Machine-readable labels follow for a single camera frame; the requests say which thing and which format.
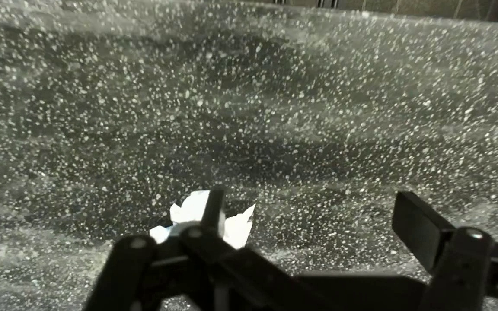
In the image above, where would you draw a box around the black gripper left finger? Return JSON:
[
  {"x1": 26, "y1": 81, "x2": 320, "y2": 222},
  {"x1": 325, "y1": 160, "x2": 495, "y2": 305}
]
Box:
[{"x1": 81, "y1": 188, "x2": 322, "y2": 311}]

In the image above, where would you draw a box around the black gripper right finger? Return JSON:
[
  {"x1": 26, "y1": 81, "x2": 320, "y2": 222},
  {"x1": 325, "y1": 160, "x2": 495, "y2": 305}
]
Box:
[{"x1": 391, "y1": 189, "x2": 498, "y2": 311}]

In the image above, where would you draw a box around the small white paper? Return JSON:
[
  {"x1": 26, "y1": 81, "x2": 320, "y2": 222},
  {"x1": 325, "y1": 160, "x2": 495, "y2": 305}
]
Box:
[{"x1": 149, "y1": 188, "x2": 258, "y2": 250}]

